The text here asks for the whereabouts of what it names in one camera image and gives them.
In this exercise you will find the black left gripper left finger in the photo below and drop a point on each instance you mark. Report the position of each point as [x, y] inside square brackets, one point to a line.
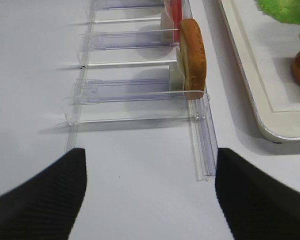
[46, 206]

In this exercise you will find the clear acrylic left rack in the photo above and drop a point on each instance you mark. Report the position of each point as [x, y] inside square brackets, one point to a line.
[131, 76]

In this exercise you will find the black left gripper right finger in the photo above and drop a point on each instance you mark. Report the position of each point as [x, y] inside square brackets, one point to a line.
[255, 205]

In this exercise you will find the brown bun bottom slice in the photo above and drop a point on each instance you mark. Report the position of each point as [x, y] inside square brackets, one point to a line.
[193, 57]

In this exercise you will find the red tomato slice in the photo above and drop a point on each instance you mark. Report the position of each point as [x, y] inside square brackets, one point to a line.
[171, 18]

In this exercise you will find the white tray liner paper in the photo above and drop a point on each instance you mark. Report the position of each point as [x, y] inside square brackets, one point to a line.
[274, 47]

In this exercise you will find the round green lettuce piece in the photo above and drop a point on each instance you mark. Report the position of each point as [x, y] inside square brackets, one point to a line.
[284, 11]

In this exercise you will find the cream metal tray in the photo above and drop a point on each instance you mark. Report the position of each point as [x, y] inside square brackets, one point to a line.
[277, 127]

